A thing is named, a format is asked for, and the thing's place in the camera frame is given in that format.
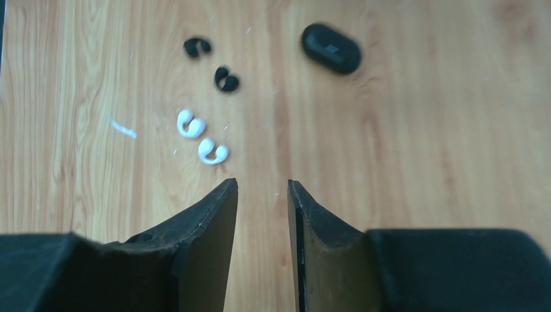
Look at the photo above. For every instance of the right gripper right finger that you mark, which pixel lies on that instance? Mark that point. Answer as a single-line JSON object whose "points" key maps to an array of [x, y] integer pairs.
{"points": [[337, 267]]}

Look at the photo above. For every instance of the white scrap on table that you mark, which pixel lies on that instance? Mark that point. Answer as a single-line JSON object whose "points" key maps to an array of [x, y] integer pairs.
{"points": [[122, 129]]}

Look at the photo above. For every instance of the black earbud charging case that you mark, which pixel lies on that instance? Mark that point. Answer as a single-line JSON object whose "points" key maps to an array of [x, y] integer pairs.
{"points": [[331, 48]]}

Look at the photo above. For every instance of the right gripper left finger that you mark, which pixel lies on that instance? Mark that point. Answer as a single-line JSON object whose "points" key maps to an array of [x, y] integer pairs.
{"points": [[181, 264]]}

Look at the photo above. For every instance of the right black earbud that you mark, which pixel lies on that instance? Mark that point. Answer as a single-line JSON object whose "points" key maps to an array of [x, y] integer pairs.
{"points": [[224, 81]]}

